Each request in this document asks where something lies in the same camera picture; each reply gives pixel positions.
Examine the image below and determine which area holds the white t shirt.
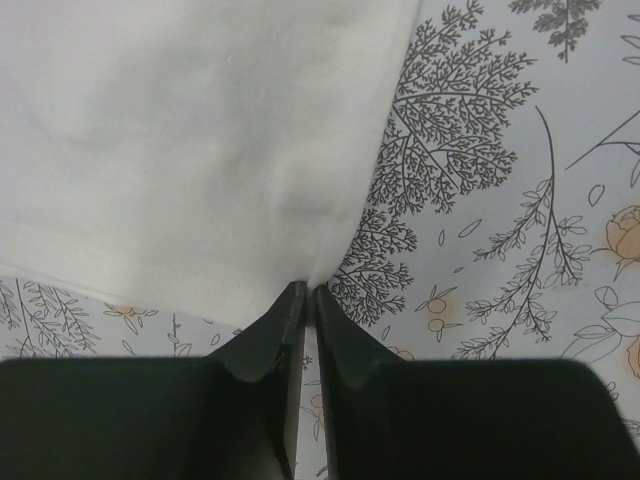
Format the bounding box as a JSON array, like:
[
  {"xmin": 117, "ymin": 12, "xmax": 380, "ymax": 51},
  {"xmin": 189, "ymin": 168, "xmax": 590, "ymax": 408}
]
[{"xmin": 1, "ymin": 1, "xmax": 420, "ymax": 327}]

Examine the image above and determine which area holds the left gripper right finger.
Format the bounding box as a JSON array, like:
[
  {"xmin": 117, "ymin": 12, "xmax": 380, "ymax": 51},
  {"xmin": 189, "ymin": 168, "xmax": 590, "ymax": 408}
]
[{"xmin": 313, "ymin": 286, "xmax": 631, "ymax": 479}]

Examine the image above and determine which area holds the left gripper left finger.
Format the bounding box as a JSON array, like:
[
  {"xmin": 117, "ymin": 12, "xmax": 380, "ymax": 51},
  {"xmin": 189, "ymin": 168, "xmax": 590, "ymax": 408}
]
[{"xmin": 1, "ymin": 282, "xmax": 306, "ymax": 479}]

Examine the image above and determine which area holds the floral table mat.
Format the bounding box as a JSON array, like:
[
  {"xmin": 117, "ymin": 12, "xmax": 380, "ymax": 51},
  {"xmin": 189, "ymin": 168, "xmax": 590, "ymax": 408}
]
[{"xmin": 1, "ymin": 1, "xmax": 639, "ymax": 479}]

